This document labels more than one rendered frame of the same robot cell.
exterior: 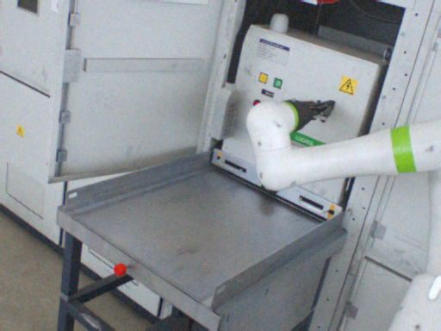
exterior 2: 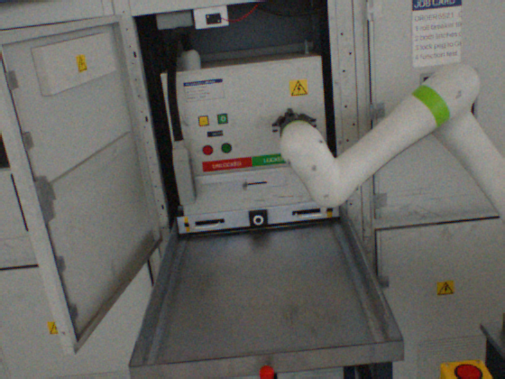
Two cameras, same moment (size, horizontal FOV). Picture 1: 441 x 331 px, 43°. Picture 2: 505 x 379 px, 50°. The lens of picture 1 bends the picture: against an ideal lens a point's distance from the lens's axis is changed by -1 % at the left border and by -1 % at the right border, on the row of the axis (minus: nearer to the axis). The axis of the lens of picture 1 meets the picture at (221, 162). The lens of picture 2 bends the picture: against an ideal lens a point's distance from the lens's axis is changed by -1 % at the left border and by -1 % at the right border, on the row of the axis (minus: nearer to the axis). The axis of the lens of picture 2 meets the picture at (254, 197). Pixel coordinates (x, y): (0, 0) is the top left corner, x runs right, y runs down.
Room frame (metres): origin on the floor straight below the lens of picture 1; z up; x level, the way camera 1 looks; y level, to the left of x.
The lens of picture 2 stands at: (0.40, 0.70, 1.61)
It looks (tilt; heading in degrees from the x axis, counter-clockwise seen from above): 21 degrees down; 328
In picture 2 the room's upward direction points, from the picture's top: 7 degrees counter-clockwise
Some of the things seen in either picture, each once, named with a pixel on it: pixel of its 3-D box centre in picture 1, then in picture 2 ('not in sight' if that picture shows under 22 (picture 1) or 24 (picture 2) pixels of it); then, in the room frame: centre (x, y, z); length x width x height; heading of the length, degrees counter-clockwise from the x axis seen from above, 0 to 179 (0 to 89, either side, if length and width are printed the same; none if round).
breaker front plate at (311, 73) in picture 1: (289, 115); (249, 143); (1.82, -0.19, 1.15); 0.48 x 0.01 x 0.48; 56
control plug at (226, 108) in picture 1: (225, 113); (184, 174); (1.88, 0.02, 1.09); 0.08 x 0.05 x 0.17; 146
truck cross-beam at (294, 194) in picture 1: (276, 182); (258, 214); (1.83, -0.20, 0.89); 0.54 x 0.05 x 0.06; 56
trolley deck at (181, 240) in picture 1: (208, 228); (262, 286); (1.54, 0.00, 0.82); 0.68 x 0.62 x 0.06; 146
